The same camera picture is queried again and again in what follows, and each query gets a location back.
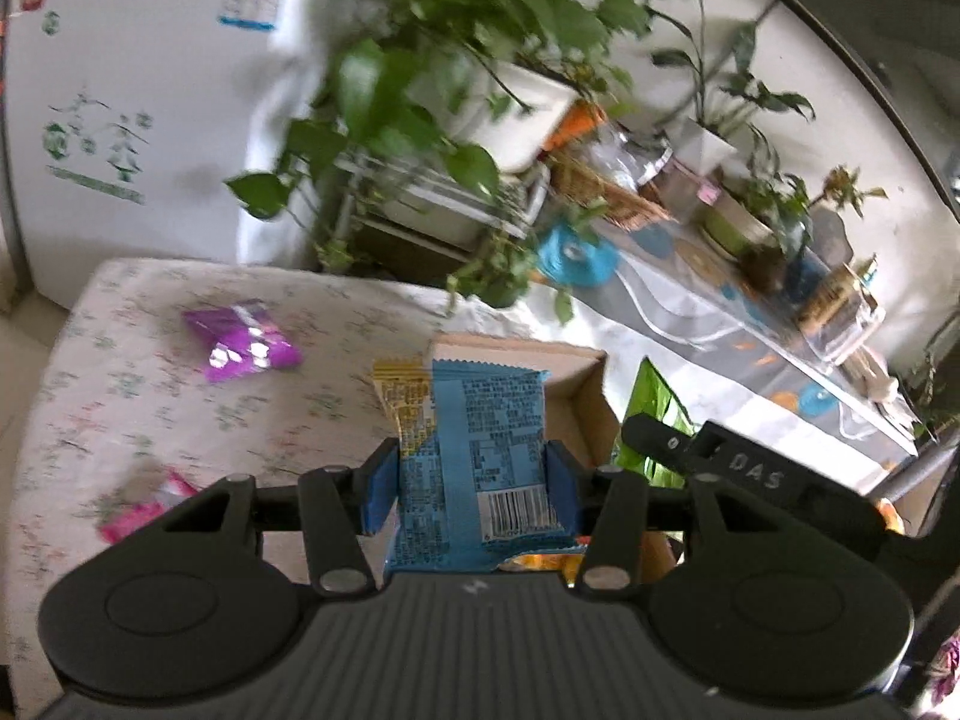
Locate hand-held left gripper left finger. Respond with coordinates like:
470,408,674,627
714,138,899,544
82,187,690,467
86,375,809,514
150,438,400,598

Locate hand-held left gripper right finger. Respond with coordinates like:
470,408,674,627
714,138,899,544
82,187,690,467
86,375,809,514
543,438,760,598

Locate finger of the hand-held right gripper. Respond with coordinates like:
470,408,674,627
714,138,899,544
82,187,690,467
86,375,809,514
621,411,703,482

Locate green snack packet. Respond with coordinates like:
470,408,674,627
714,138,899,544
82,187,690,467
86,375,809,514
613,358,700,490

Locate light blue yellow snack packet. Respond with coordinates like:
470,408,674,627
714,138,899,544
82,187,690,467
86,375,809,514
372,355,580,580

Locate cardboard box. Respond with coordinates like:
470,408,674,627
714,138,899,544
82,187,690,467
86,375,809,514
426,336,625,467

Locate side table with clear cover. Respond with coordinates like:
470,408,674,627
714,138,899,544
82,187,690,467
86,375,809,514
525,216,925,497

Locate clear glass jar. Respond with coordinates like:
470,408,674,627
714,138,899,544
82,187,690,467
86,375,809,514
810,291,887,365

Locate monstera plant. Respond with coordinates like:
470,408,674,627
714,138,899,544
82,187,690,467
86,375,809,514
898,328,960,445

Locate brown bottle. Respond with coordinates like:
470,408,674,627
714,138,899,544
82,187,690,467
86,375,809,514
798,261,865,343

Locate brown round object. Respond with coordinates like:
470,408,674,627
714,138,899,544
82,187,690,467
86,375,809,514
741,243,790,295

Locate purple snack packet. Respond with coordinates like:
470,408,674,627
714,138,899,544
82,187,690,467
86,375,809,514
183,301,302,385

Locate blue round tape roll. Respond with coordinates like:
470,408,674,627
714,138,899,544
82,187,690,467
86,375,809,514
535,223,620,287

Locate plant in green pot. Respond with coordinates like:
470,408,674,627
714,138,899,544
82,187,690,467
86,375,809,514
700,163,887,265

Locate pink snack packet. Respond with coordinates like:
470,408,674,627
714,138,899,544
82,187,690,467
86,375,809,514
96,466,200,545

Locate wicker basket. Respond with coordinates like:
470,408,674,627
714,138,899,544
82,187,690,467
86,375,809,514
546,148,677,227

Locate white storage bin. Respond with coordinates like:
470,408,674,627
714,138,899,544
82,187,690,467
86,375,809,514
373,178,520,250

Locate clear plastic bags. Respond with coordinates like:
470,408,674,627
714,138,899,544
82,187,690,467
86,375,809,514
583,118,673,190

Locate white metal rack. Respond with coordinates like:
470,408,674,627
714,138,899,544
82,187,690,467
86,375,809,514
328,148,553,287

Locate leafy plant in square pot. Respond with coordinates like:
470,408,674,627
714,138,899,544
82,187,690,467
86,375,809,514
651,0,817,175

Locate orange item behind basket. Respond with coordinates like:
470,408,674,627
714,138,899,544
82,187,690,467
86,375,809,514
543,100,610,152

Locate pothos plant in white pot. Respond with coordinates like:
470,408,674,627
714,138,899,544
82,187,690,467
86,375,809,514
223,0,655,310

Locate dark television screen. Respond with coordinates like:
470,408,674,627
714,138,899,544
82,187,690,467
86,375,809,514
748,0,960,212

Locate white refrigerator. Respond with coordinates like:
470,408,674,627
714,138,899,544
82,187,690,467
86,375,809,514
0,0,302,310

